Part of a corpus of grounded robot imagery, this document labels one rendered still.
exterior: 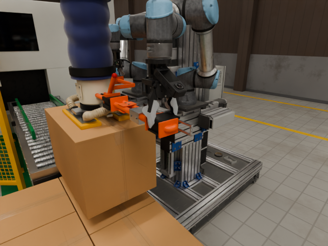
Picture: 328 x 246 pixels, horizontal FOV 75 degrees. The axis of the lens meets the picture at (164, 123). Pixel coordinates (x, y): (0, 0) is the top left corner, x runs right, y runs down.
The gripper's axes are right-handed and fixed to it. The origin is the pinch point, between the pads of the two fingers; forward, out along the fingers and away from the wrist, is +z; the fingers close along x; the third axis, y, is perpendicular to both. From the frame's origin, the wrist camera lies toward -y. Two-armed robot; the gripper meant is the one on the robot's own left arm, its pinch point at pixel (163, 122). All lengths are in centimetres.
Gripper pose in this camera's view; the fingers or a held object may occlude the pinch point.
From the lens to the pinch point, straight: 69.8
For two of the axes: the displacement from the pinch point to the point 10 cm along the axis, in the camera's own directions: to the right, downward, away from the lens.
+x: -7.9, 2.1, -5.7
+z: 0.0, 9.4, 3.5
